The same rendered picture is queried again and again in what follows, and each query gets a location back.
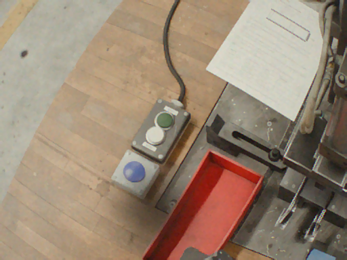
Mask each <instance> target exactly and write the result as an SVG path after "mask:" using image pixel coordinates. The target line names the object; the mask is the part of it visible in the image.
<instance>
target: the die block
mask: <svg viewBox="0 0 347 260"><path fill-rule="evenodd" d="M277 198H279V199H281V200H283V201H285V202H288V203H289V204H291V203H292V201H293V199H294V198H295V194H293V193H291V192H289V191H287V190H284V189H283V188H280V187H279V190H278V192H277ZM304 202H306V203H308V204H311V205H312V206H314V207H316V208H318V209H321V207H319V206H317V205H315V204H313V203H311V202H308V201H307V200H305V199H303V198H301V201H300V202H299V204H298V206H297V208H299V209H300V208H301V207H302V205H303V203H304ZM325 212H326V213H327V215H326V217H325V218H324V220H325V221H328V222H329V223H331V224H333V225H335V226H337V227H339V228H342V229H344V228H345V227H346V225H347V221H346V220H345V219H343V218H341V217H339V216H337V215H334V214H333V213H330V212H329V211H327V210H326V211H325Z"/></svg>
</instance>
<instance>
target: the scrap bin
mask: <svg viewBox="0 0 347 260"><path fill-rule="evenodd" d="M263 181H264V176H263V175H262V174H259V173H257V172H255V171H253V170H252V169H248V168H247V167H245V166H243V165H241V164H240V163H238V162H236V161H233V160H230V159H229V158H227V157H225V156H224V155H222V154H220V153H218V152H216V151H214V150H212V149H210V148H209V149H208V151H207V153H206V154H205V156H204V157H203V158H202V160H201V163H200V164H199V166H198V167H197V170H196V171H195V173H194V175H193V176H192V178H191V180H190V181H189V183H188V184H187V186H186V187H185V189H184V191H183V192H182V193H181V195H180V197H179V199H178V201H177V203H176V204H175V205H174V207H173V209H172V210H171V212H170V213H169V215H168V216H167V218H166V219H165V221H164V223H163V224H162V226H161V227H160V230H159V231H158V232H157V234H156V235H155V237H154V238H153V239H152V242H151V243H150V245H148V247H147V249H146V251H145V252H144V254H143V255H142V260H179V258H180V257H181V256H182V253H183V252H184V250H185V249H186V248H188V247H189V246H192V247H194V248H197V249H199V251H200V252H202V253H205V254H208V255H211V254H213V253H214V252H216V251H218V250H222V249H223V248H224V246H225V245H226V244H227V242H228V241H229V240H230V239H231V237H232V235H233V234H234V232H235V231H236V229H237V227H238V226H239V224H240V222H241V221H242V219H243V218H244V216H245V214H246V212H247V211H248V209H249V207H250V206H251V204H252V202H253V201H254V199H255V197H256V196H257V194H258V192H259V191H260V188H261V187H262V184H263Z"/></svg>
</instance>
